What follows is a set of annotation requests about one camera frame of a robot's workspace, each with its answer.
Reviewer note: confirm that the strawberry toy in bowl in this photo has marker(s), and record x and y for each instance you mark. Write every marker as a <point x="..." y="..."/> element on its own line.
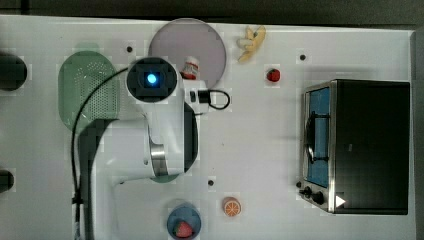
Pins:
<point x="183" y="230"/>

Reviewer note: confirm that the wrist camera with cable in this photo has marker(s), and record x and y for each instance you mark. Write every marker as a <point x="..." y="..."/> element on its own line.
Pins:
<point x="202" y="100"/>

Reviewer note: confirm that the green perforated colander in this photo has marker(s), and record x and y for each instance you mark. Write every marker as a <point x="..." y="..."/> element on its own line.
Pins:
<point x="80" y="73"/>

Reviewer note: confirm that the blue bowl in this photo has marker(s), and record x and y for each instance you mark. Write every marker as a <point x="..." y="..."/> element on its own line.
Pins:
<point x="188" y="213"/>

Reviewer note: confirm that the lilac round plate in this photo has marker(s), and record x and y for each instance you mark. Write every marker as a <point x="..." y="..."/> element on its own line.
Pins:
<point x="187" y="37"/>

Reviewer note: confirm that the large black utensil pot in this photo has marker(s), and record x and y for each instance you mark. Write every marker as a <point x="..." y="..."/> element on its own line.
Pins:
<point x="13" y="72"/>

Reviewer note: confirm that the black cylinder holder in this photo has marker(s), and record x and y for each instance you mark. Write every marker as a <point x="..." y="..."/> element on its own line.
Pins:
<point x="7" y="180"/>

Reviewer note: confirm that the green metal cup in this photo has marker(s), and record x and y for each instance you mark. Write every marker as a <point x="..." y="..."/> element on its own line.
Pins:
<point x="164" y="179"/>

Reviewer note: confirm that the black toaster oven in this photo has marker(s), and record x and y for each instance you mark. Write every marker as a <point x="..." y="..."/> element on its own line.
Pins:
<point x="367" y="140"/>

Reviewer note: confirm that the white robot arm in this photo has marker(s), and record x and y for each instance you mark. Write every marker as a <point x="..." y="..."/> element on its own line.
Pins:
<point x="162" y="142"/>

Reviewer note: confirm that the black oven door handle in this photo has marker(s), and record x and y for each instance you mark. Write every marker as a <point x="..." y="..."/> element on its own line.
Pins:
<point x="310" y="134"/>

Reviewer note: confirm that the orange slice toy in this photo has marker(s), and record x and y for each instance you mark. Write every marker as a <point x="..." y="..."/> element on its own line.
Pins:
<point x="231" y="207"/>

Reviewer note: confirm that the small red strawberry toy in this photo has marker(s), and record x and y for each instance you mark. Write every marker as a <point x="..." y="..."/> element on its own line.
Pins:
<point x="273" y="75"/>

